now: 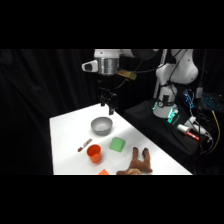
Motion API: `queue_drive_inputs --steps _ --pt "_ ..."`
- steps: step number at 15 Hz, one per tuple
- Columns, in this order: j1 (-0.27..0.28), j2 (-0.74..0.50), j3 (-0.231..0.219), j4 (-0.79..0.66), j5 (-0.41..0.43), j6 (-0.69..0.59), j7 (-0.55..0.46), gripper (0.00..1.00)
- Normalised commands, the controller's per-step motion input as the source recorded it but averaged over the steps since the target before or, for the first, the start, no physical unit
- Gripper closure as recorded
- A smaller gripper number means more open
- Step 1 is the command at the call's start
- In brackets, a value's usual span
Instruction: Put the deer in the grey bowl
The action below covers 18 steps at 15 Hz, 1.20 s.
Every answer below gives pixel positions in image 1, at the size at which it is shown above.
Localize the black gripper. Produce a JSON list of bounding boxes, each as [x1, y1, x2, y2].
[[96, 75, 120, 116]]

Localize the brown plush deer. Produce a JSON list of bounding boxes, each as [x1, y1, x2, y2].
[[115, 146, 154, 176]]

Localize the grey bowl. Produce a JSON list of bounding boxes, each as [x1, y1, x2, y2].
[[90, 116, 114, 136]]

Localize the green square block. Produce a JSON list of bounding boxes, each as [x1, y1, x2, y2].
[[109, 136, 127, 154]]

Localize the black robot stand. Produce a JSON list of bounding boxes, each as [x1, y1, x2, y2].
[[122, 97, 203, 165]]

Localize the red and white marker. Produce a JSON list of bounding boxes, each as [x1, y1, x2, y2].
[[77, 137, 93, 153]]

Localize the orange plastic cup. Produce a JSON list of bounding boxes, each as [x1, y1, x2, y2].
[[86, 144, 102, 165]]

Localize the small box with green light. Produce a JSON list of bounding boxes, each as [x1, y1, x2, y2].
[[166, 108, 180, 125]]

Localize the orange flat piece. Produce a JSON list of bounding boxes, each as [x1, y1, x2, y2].
[[97, 168, 111, 176]]

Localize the black curtain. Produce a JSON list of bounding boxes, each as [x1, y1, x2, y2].
[[0, 49, 224, 176]]

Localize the white cylinder with red tip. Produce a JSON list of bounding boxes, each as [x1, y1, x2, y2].
[[176, 123, 201, 142]]

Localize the white plug adapter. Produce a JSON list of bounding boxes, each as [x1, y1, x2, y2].
[[187, 115, 213, 138]]

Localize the keyboard with blue glow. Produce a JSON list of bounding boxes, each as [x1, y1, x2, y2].
[[199, 92, 224, 113]]

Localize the yellowish wrist camera box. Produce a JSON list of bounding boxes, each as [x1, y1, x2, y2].
[[116, 68, 138, 81]]

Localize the blue cable bundle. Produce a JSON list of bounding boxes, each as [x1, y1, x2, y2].
[[182, 88, 196, 110]]

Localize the yellow cable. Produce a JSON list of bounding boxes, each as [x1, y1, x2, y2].
[[210, 109, 222, 155]]

